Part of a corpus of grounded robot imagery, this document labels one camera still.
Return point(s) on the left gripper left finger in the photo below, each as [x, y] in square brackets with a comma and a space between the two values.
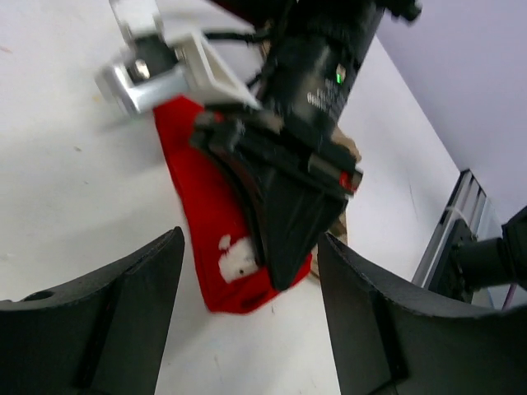
[101, 333]

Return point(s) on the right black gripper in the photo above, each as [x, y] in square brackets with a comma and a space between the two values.
[292, 179]

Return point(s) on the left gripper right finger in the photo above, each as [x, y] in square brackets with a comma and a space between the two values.
[389, 336]

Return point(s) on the red sock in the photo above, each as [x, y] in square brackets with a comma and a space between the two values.
[229, 277]

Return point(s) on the aluminium rail frame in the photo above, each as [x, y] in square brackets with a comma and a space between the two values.
[468, 217]

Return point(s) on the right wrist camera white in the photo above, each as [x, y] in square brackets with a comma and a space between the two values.
[153, 70]

